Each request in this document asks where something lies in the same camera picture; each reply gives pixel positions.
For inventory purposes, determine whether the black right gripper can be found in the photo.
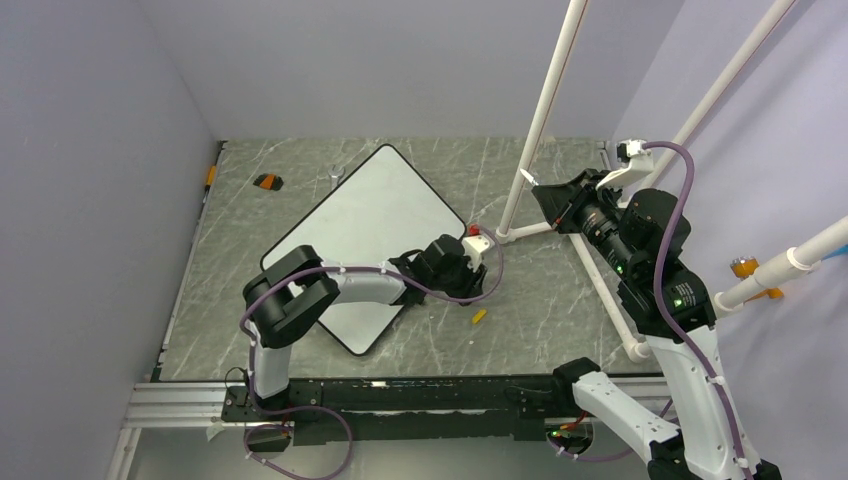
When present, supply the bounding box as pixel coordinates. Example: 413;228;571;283
534;167;639;277

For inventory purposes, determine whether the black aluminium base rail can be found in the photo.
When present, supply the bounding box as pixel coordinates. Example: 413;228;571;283
123;374;581;446

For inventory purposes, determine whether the silver open-end wrench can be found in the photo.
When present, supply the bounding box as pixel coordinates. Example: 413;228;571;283
329;166;345;184

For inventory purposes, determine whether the white yellow marker pen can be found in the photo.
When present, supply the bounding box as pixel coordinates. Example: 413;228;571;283
519;169;538;186

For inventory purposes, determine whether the yellow marker cap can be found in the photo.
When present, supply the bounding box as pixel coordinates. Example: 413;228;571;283
471;309;488;325

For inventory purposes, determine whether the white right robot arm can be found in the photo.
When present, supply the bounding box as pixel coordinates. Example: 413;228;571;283
532;169;780;479

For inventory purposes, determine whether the black framed whiteboard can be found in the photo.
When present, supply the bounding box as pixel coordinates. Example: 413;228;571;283
260;143;468;357

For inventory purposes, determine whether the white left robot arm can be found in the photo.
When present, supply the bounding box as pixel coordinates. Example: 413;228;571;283
239;230;495;420

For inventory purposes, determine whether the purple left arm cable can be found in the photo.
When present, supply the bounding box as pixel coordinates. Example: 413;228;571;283
238;225;505;480

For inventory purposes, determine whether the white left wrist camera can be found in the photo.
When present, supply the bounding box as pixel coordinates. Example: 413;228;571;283
460;224;493;271

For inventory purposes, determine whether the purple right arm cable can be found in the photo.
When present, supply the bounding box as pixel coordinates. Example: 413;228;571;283
546;140;757;480

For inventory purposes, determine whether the orange black hex key set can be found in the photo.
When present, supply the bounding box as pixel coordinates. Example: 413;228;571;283
253;173;284;191

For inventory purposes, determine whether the yellow handled tool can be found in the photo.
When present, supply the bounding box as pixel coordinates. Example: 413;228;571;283
204;165;217;192

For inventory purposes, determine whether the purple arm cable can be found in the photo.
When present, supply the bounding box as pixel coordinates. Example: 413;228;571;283
238;225;505;480
546;140;757;480

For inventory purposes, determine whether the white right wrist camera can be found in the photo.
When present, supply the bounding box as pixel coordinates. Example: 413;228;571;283
596;139;655;190

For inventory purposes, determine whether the white pvc pipe frame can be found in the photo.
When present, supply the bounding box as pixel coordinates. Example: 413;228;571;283
495;0;848;364

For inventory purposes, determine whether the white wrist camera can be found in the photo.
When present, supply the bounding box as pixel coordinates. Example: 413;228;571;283
460;224;493;271
596;139;655;190

